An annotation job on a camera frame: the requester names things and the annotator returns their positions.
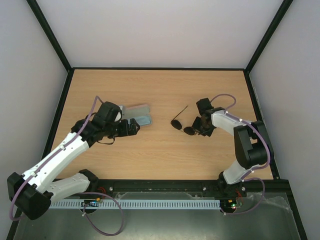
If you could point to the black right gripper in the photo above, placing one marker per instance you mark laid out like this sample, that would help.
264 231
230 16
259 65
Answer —
200 123

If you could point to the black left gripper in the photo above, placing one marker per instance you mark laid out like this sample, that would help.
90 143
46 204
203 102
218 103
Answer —
126 131

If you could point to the light blue cleaning cloth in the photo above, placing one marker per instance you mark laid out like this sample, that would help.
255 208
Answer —
144 120

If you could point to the black aviator sunglasses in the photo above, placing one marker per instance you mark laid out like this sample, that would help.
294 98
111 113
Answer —
176 124

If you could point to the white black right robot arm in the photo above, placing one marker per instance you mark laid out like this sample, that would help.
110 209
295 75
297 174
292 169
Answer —
252 147

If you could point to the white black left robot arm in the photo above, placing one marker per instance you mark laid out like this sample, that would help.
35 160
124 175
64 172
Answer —
35 190

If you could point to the grey metal front plate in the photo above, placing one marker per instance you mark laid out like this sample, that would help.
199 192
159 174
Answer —
267 217

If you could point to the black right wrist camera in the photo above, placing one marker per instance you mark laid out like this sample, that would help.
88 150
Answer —
203 105

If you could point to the black front mounting rail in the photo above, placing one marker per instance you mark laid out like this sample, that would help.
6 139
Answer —
201 188

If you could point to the light blue slotted cable duct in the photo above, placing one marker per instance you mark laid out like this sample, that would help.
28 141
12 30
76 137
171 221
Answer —
138 204

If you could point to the black right corner frame post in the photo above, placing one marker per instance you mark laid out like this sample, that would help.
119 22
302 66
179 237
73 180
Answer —
281 12

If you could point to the black corner frame post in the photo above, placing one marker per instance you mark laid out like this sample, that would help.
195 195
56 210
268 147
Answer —
39 15
281 12

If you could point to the black left corner frame post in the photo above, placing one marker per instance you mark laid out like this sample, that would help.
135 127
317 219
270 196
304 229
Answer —
39 15

